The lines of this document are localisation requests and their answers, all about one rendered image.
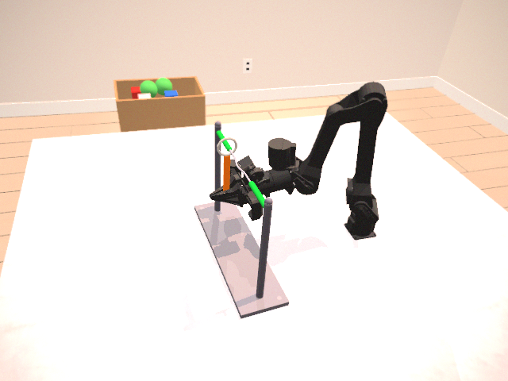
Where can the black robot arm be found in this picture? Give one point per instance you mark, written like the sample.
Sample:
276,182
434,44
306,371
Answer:
367,105

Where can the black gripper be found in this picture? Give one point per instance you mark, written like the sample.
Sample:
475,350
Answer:
239,192

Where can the orange handle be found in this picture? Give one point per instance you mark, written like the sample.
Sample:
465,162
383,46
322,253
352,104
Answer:
226,170

